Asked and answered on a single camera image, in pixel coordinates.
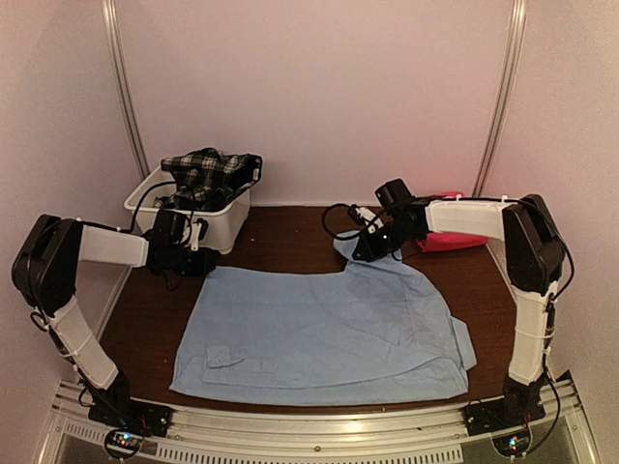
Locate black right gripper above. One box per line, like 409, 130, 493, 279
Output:
354, 218, 418, 263

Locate pink trousers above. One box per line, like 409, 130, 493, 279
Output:
418, 191, 489, 253

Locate light blue shirt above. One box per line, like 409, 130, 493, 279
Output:
170, 241, 477, 407

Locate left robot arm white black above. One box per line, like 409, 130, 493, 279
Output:
12, 213, 217, 429

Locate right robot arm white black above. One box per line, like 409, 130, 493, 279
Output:
352, 194, 567, 427

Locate white plastic laundry bin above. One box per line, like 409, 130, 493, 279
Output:
124, 167, 251, 254

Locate black white plaid garment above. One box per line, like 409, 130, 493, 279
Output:
154, 147, 263, 213

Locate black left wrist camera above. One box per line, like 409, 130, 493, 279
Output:
153, 210, 192, 246

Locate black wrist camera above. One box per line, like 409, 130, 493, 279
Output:
153, 210, 192, 246
374, 178, 414, 209

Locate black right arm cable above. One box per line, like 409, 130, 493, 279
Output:
321, 202, 383, 243

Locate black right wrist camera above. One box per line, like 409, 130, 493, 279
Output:
374, 178, 414, 209

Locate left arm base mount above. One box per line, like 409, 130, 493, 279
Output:
79, 387, 172, 462

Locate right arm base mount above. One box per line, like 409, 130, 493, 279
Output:
462, 378, 545, 460

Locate right aluminium frame post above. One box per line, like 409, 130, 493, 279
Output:
472, 0, 527, 197

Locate aluminium frame post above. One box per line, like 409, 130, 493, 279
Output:
472, 0, 527, 197
101, 0, 150, 180

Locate left aluminium frame post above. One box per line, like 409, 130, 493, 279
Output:
101, 0, 150, 180

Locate front aluminium rail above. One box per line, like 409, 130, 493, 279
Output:
38, 381, 596, 464

